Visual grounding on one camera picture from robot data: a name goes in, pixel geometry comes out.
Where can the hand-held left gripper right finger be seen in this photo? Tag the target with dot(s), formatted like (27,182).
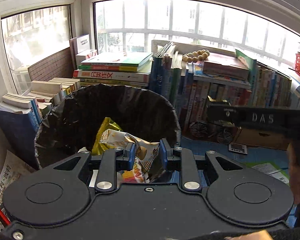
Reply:
(163,155)

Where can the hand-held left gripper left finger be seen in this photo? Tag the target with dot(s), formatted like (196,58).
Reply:
(130,155)

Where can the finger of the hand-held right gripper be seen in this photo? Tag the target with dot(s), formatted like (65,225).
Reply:
(223,115)

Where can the printed snack packet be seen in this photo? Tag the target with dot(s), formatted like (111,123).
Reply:
(142,152)

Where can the gold foil bag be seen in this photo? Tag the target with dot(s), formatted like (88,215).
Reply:
(107,127)

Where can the white bin with black bag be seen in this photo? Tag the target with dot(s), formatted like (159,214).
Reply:
(130,105)

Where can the green plastic packaging bag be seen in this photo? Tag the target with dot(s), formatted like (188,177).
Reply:
(267,171)

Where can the row of tall upright books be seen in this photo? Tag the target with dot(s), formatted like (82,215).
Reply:
(190,97)

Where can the brown box on books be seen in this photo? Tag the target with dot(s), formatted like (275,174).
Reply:
(227,66)

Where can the stack of flat lying books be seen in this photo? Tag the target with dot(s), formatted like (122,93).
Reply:
(115,70)

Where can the row of page-edge books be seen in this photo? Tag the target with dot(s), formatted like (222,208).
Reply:
(50,90)

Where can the group of blue covered books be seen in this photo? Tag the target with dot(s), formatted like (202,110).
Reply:
(17,127)

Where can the person's right hand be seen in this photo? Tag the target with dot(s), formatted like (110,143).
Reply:
(297,170)

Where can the metal model bicycle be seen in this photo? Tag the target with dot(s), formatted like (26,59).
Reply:
(220,132)

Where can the wooden drawer unit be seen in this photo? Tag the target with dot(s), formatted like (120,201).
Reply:
(262,138)

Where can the white framed wide window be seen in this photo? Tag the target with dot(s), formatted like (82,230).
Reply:
(190,22)

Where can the small white box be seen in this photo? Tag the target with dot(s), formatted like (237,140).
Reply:
(86,55)

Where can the illustrated magazine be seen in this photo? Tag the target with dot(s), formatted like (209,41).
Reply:
(13,175)

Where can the white sign card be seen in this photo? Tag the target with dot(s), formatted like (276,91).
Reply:
(80,46)

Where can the grid patterned board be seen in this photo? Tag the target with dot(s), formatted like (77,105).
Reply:
(50,65)

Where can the white framed narrow window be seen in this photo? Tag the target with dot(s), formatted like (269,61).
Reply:
(37,37)

